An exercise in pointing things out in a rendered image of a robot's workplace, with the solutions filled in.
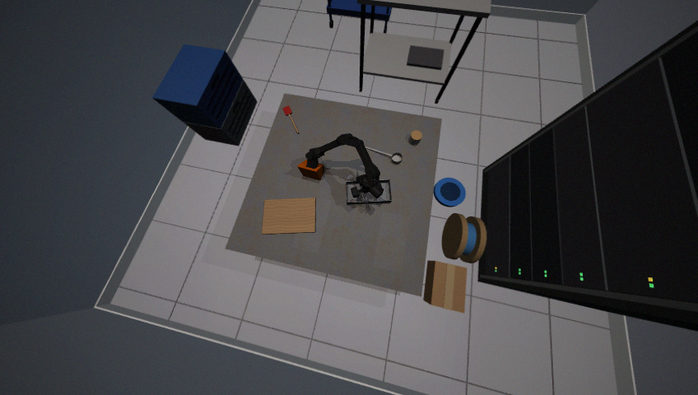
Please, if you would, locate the dark grey saucepan with long handle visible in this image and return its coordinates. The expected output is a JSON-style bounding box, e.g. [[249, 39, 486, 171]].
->
[[365, 147, 403, 164]]

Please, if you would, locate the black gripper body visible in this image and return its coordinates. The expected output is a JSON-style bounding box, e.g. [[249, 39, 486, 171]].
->
[[351, 182, 382, 198]]

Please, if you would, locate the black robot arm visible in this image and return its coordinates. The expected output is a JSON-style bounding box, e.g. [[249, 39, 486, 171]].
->
[[305, 133, 384, 199]]

